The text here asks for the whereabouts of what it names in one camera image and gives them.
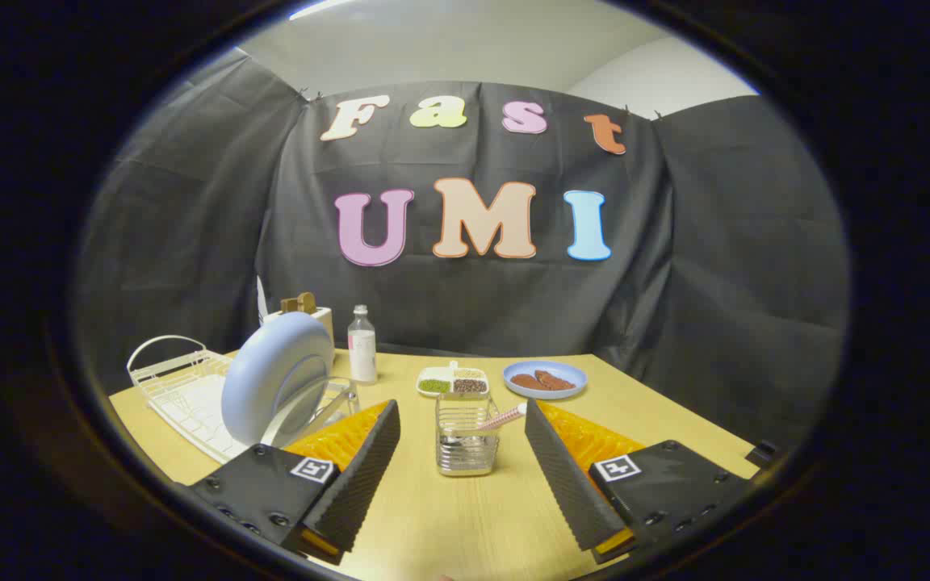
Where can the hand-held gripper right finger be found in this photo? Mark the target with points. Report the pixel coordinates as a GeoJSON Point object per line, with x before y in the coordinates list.
{"type": "Point", "coordinates": [566, 476]}

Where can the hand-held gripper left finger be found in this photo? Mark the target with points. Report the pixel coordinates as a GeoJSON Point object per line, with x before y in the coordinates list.
{"type": "Point", "coordinates": [360, 472]}

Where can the light blue plate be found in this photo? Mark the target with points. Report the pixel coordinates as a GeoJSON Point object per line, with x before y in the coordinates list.
{"type": "Point", "coordinates": [275, 375]}

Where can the blue plate with brown food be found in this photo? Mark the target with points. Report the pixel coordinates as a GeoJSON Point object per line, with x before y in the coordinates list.
{"type": "Point", "coordinates": [544, 379]}

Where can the white divided condiment dish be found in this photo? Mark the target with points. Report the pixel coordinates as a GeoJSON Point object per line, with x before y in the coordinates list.
{"type": "Point", "coordinates": [453, 382]}

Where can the clear plastic bottle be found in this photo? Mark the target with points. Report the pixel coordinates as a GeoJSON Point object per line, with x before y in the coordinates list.
{"type": "Point", "coordinates": [362, 351]}

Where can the white toaster with bread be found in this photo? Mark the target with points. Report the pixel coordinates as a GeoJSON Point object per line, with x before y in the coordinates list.
{"type": "Point", "coordinates": [303, 311]}

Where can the black backdrop cloth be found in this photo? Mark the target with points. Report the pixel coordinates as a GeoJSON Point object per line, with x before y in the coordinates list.
{"type": "Point", "coordinates": [465, 266]}

